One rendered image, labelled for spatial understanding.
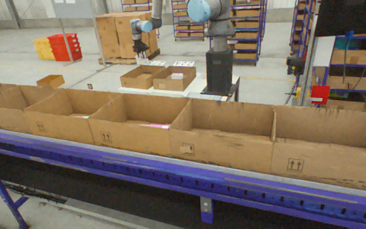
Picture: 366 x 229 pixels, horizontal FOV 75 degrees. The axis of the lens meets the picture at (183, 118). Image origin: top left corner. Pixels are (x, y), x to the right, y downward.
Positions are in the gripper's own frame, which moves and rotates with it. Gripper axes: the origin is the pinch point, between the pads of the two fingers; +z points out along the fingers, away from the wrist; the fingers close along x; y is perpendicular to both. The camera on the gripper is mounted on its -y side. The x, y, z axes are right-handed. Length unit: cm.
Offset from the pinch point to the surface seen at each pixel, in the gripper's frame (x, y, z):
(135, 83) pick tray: 24.3, -10.2, 12.4
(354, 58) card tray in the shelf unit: -47, -167, -6
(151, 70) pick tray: -12.1, 1.5, 13.5
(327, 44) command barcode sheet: 1, -151, -26
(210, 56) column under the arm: 5, -75, -12
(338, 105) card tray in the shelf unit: -46, -166, 32
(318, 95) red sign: 0, -152, 7
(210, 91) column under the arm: 5, -76, 17
